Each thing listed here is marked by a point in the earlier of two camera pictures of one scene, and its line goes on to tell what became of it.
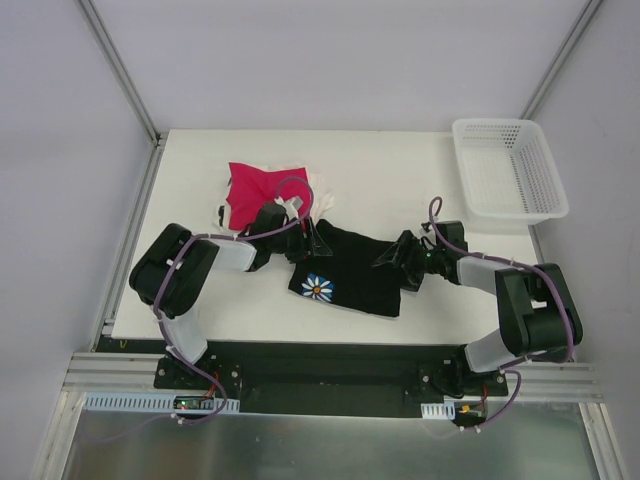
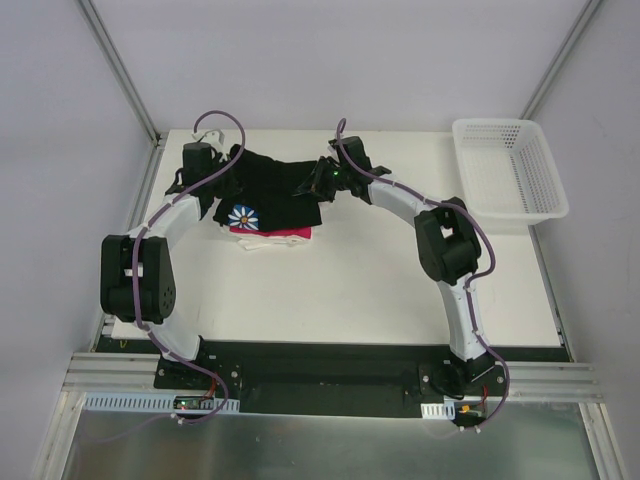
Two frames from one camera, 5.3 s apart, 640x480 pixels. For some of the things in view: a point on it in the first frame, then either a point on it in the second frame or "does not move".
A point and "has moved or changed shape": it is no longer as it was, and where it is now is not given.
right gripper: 409,259 to 320,176
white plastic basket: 507,172 does not move
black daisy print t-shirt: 348,276 to 266,196
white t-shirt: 322,199 has moved or changed shape
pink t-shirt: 251,188 has moved or changed shape
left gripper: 304,242 to 226,176
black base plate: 329,378 does not move
